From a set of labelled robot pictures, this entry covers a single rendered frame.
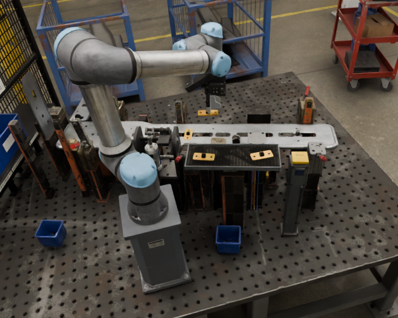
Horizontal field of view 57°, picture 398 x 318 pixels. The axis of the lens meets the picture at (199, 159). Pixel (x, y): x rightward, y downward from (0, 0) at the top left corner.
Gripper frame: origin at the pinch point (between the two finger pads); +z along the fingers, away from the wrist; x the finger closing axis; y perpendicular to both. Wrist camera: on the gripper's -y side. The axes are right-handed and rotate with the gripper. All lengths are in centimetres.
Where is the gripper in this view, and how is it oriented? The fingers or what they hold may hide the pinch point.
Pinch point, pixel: (207, 110)
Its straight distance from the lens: 154.0
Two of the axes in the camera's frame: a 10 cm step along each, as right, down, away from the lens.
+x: 0.3, -6.6, 7.5
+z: 0.4, 7.5, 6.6
